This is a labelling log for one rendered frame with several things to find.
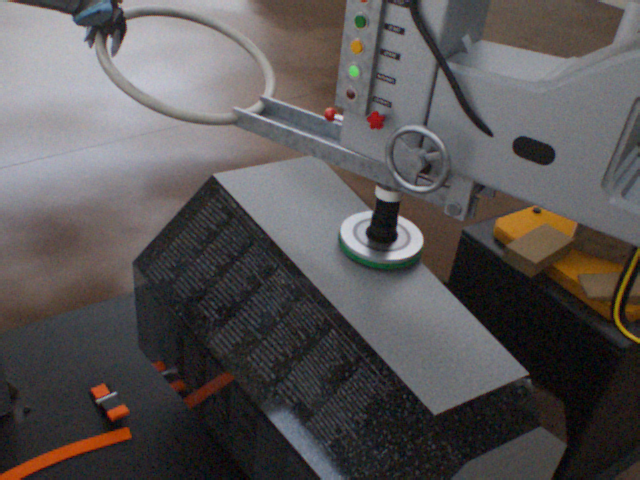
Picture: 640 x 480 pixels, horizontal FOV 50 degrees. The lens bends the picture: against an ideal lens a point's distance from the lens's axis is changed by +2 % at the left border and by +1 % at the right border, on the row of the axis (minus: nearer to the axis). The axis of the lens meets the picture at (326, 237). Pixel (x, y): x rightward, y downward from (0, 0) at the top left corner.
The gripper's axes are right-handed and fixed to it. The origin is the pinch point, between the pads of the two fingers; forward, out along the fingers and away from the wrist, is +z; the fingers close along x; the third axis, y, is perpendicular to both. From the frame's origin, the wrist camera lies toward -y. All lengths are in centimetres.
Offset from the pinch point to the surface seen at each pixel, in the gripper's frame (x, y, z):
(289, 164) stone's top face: 59, 0, 15
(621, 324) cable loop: 130, 63, -28
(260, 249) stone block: 57, 40, 12
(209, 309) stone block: 50, 52, 27
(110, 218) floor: -1, -61, 134
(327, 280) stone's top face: 74, 52, 2
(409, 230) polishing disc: 91, 32, -5
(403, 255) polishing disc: 89, 43, -6
